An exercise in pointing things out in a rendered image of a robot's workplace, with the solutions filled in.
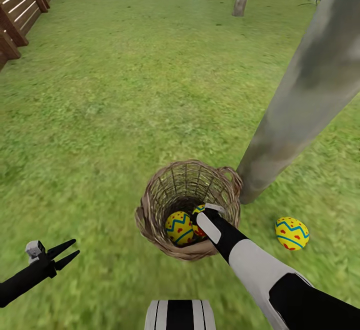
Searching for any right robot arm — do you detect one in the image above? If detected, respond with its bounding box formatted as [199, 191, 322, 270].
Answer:
[190, 203, 360, 330]

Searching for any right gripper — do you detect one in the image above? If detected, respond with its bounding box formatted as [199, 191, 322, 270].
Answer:
[190, 212, 199, 226]

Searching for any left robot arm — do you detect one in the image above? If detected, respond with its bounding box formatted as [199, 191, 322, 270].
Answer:
[0, 239, 80, 308]

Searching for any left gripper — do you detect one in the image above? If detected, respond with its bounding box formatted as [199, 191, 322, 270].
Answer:
[14, 239, 80, 294]

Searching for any easter egg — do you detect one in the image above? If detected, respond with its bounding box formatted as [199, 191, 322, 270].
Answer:
[192, 204, 207, 239]
[165, 209, 195, 245]
[275, 217, 310, 251]

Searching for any wicker basket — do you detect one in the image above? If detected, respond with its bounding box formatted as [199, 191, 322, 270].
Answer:
[133, 159, 244, 263]

